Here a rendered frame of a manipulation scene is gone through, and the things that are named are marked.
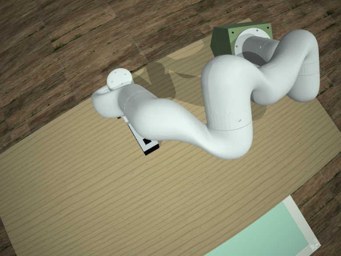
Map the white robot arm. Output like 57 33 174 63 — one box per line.
91 28 320 160

